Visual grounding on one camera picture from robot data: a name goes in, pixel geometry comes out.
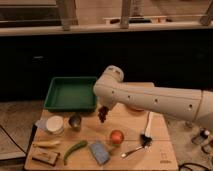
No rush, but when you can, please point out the dark red grape bunch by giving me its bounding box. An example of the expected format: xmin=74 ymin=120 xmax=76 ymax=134
xmin=98 ymin=106 xmax=109 ymax=122

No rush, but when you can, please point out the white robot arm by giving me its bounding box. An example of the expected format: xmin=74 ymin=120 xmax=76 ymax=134
xmin=93 ymin=65 xmax=213 ymax=132

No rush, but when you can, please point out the metal spoon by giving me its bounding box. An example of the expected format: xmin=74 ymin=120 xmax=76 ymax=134
xmin=121 ymin=145 xmax=148 ymax=158

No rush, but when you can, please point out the green plastic tray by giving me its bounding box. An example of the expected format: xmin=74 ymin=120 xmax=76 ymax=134
xmin=44 ymin=77 xmax=97 ymax=112

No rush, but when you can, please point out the white handled brush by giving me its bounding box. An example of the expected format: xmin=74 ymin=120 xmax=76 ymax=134
xmin=141 ymin=112 xmax=153 ymax=147

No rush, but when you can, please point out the red orange carrot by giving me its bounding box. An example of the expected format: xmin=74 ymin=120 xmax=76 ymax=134
xmin=129 ymin=106 xmax=144 ymax=112

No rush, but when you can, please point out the metal cup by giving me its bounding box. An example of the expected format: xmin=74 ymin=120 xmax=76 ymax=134
xmin=69 ymin=115 xmax=82 ymax=131

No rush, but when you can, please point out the orange fruit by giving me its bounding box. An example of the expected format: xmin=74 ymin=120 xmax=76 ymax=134
xmin=110 ymin=130 xmax=124 ymax=145

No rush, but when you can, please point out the blue sponge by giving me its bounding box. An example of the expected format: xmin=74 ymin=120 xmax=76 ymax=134
xmin=89 ymin=141 xmax=110 ymax=165

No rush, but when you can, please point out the yellow banana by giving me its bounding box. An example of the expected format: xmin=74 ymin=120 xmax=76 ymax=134
xmin=33 ymin=140 xmax=61 ymax=148

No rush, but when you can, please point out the white round container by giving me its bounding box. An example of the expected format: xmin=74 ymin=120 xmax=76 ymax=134
xmin=45 ymin=116 xmax=64 ymax=134

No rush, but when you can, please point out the brown wooden block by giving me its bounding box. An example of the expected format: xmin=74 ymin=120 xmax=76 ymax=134
xmin=32 ymin=148 xmax=60 ymax=166

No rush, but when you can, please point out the green pepper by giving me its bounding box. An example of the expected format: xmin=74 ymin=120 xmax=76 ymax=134
xmin=63 ymin=140 xmax=88 ymax=165

